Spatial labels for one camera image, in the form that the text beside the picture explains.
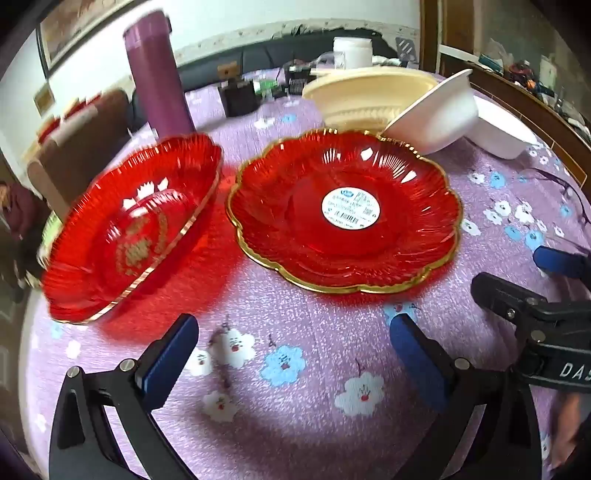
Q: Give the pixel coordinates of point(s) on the black electronic device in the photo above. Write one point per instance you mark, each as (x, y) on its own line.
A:
(297, 81)

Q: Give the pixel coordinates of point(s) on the pile of assorted clutter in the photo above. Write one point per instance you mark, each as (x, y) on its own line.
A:
(531, 76)

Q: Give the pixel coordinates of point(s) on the wooden door frame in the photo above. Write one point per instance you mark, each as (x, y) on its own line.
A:
(443, 27)

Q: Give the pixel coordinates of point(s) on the brown upholstered chair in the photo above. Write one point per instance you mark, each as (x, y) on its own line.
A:
(78, 147)

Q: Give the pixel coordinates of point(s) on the red glass plate white sticker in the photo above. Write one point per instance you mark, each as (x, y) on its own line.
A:
(300, 221)

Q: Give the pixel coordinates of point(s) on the small yellow wall calendar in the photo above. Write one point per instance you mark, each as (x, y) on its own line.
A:
(43, 98)

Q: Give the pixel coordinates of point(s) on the purple floral tablecloth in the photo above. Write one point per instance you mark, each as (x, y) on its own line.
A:
(323, 332)

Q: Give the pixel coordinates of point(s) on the wooden side cabinet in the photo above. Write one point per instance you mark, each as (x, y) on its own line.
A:
(521, 101)

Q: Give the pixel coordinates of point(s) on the cream plastic bowl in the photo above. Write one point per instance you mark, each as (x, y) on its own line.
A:
(369, 79)
(364, 115)

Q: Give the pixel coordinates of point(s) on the thin-framed eyeglasses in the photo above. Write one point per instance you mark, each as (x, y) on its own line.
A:
(567, 183)

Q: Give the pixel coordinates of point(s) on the black cylinder with wooden knob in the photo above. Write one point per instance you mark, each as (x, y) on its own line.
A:
(240, 99)

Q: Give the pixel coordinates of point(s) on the white paper bowl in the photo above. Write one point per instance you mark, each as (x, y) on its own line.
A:
(438, 120)
(501, 134)

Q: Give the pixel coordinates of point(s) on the clear plastic cup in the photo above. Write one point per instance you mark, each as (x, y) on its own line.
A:
(330, 61)

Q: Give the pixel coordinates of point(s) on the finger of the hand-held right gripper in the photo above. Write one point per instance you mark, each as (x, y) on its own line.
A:
(501, 297)
(561, 263)

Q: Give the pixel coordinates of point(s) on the white plastic jar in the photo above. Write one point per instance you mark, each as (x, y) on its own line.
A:
(353, 55)

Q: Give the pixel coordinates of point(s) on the purple thermos bottle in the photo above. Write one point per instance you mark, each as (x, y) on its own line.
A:
(159, 83)

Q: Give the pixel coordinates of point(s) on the green circuit board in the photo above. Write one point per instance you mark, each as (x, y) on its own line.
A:
(268, 88)

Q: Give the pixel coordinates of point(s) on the red glass plate gold emblem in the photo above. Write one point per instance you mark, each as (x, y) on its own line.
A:
(138, 221)

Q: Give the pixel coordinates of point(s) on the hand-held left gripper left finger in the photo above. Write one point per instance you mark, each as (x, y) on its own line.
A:
(171, 360)

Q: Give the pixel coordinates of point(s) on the person's right hand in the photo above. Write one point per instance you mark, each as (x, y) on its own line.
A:
(570, 429)

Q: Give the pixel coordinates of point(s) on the black leather sofa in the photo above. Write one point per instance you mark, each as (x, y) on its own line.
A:
(258, 55)

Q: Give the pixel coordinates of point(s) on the white crumpled cloth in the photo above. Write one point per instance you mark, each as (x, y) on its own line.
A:
(385, 61)

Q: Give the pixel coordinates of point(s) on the framed wall painting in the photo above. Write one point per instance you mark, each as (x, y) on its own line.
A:
(83, 23)

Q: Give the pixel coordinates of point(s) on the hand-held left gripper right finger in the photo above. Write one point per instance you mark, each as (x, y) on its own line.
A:
(418, 364)

